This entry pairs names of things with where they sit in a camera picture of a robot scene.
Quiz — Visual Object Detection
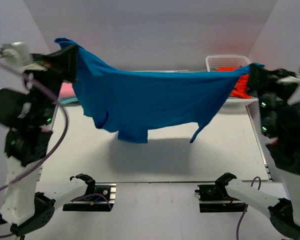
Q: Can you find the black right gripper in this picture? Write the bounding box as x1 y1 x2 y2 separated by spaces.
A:
243 63 300 136

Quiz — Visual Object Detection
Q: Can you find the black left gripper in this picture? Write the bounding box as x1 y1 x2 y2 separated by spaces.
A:
22 44 78 125

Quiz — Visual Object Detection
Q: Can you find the blue t shirt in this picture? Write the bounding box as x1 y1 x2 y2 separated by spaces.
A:
53 37 265 144

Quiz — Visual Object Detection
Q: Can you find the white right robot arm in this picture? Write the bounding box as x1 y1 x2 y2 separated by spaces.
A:
215 63 300 240

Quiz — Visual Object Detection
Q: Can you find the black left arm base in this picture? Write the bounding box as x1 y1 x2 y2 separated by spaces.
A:
62 183 117 212

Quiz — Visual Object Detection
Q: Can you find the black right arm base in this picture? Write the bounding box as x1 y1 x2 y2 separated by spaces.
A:
194 184 246 213

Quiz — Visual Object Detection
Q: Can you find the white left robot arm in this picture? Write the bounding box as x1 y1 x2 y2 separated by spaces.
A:
0 41 96 240

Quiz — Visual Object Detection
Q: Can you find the orange t shirt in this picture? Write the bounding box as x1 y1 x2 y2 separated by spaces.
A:
216 66 252 99

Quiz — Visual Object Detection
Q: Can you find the folded pink t shirt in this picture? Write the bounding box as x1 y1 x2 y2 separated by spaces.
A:
58 82 76 99

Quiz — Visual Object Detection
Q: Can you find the folded mint t shirt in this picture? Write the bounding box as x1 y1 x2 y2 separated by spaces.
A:
58 96 78 105

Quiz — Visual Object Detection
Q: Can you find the white plastic laundry basket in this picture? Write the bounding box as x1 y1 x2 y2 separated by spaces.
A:
205 55 258 107

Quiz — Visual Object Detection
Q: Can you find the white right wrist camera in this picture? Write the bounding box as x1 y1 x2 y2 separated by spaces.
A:
276 61 300 85

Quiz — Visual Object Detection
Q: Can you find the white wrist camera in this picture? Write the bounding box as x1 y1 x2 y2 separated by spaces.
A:
0 41 47 73
276 61 300 85

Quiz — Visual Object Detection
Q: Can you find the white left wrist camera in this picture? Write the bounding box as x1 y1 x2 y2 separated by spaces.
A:
0 41 47 73

